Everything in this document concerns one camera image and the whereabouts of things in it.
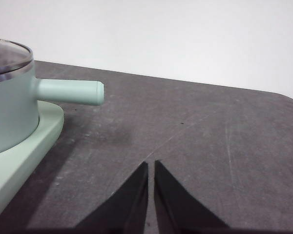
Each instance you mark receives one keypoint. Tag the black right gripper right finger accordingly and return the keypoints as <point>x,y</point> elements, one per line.
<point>180,209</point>

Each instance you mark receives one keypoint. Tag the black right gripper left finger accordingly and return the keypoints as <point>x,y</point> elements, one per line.
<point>127,204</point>

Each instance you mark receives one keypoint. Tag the mint green steamer pot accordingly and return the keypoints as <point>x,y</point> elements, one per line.
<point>12,109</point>

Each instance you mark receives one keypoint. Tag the mint green breakfast machine base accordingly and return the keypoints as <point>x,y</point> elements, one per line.
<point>27,158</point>

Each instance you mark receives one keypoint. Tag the glass lid with green knob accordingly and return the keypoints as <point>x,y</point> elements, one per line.
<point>5,58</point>

